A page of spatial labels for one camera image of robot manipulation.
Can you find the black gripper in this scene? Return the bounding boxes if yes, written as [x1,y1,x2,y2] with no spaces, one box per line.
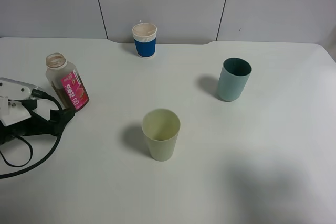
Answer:
[1,100,75,145]

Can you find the clear bottle with pink label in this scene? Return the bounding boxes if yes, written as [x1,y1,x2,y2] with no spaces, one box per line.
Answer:
[46,53,89,112]

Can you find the pale green plastic cup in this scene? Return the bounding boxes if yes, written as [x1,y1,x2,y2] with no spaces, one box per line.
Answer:
[142,109,181,162]

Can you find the blue sleeved paper cup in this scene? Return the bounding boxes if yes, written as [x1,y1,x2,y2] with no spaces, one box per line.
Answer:
[132,23,158,58]

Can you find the teal plastic cup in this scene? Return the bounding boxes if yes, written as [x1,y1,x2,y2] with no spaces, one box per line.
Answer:
[217,58,252,102]

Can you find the black braided cable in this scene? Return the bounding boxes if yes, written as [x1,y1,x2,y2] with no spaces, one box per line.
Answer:
[0,89,65,179]

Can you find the thin black strap loop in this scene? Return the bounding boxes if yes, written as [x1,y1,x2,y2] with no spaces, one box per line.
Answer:
[0,134,34,168]

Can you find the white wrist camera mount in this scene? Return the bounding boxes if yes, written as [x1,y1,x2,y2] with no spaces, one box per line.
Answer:
[1,77,43,127]

